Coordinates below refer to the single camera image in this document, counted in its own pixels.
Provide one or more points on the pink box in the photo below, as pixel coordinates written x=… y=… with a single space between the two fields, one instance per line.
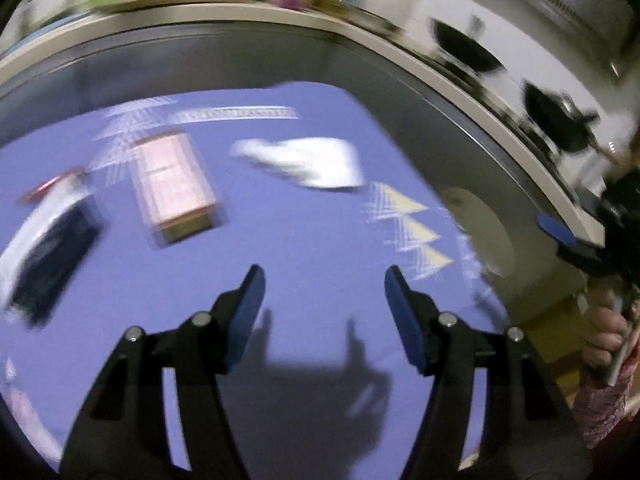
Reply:
x=170 y=185

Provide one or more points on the person's right forearm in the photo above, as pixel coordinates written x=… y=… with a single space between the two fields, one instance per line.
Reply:
x=602 y=407

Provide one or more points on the crumpled white tissue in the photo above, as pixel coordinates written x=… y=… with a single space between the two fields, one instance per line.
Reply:
x=310 y=162

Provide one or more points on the person's right hand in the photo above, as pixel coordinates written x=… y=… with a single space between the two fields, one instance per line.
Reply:
x=602 y=332

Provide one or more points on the black wok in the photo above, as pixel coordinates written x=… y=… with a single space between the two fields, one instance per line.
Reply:
x=557 y=120
x=465 y=50

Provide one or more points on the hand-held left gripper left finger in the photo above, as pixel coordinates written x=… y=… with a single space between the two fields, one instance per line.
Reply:
x=245 y=310

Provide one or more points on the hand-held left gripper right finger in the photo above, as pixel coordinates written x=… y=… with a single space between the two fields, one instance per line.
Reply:
x=402 y=310

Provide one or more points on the black packet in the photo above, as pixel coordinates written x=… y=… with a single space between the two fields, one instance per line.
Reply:
x=50 y=260

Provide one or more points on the purple printed mat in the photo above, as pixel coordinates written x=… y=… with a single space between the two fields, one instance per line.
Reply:
x=300 y=240

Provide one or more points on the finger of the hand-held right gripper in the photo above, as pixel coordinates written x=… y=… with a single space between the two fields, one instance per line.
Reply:
x=555 y=229

